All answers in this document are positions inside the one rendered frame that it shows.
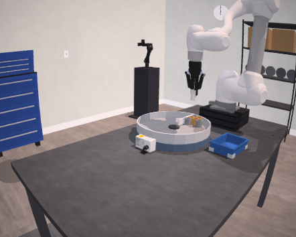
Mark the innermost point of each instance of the blue crate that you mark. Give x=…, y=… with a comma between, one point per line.
x=228, y=145

